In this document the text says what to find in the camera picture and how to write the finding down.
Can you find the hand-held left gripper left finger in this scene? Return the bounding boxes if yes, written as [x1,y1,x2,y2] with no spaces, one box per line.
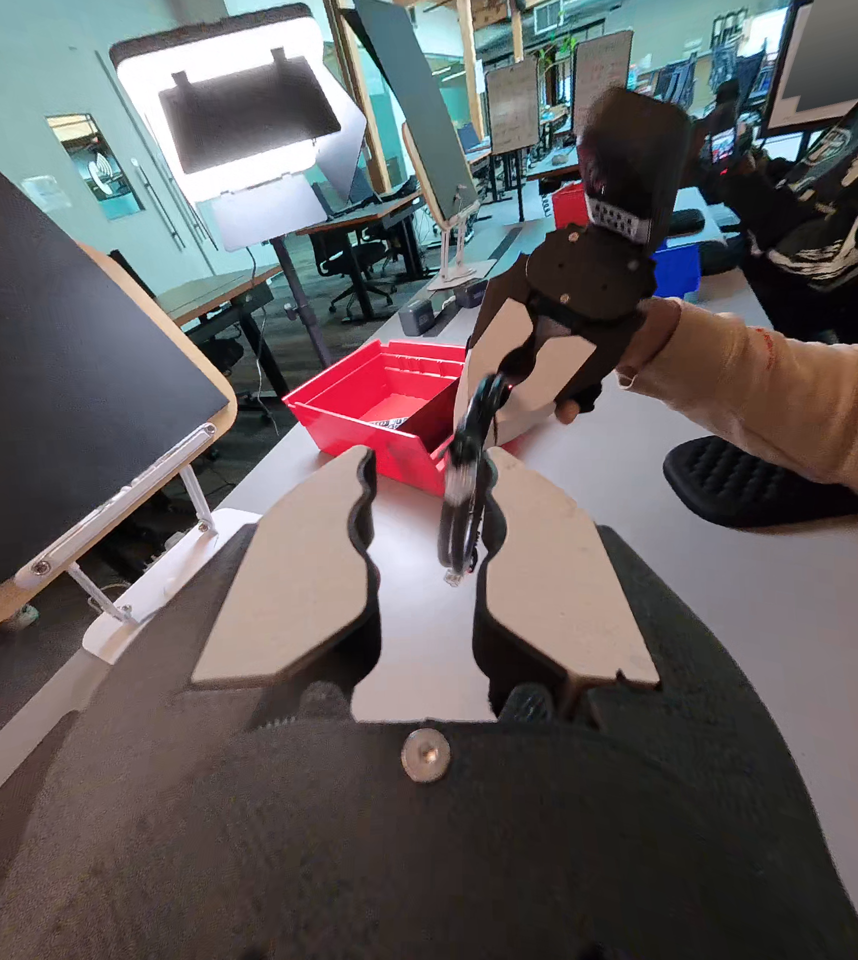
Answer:
[190,444,383,691]

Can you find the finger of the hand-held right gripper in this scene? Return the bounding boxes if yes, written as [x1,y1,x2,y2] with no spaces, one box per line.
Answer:
[492,333,599,445]
[453,300,537,451]

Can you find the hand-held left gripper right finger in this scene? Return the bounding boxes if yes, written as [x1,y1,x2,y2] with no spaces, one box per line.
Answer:
[474,446,661,691]

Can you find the black cable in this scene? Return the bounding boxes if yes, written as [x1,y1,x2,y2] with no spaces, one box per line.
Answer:
[436,371,509,588]

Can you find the red plastic bin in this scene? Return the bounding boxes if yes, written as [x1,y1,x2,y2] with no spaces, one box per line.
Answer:
[282,339,528,498]

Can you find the red plastic crate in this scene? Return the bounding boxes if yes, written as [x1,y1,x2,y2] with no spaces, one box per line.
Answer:
[551,182,591,230]

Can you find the blue plastic bin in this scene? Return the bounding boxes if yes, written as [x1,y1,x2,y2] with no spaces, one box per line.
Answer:
[654,243,702,300]

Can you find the black office chair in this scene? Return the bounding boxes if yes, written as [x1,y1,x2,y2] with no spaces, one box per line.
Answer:
[316,240,393,316]

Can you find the wooden office desk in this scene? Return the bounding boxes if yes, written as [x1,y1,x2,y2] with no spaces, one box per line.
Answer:
[297,191,430,301]
[155,264,284,399]

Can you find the white rolling whiteboard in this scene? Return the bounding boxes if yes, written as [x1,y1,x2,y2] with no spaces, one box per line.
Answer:
[485,58,540,156]
[573,30,634,136]

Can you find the black textured armrest pad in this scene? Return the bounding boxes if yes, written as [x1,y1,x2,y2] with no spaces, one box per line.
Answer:
[663,435,858,528]

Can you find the black board with wooden rim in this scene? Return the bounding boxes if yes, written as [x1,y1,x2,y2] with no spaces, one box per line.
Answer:
[354,0,498,291]
[0,123,239,642]

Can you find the studio light panel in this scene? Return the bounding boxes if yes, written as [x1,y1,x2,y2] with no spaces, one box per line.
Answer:
[108,3,368,369]

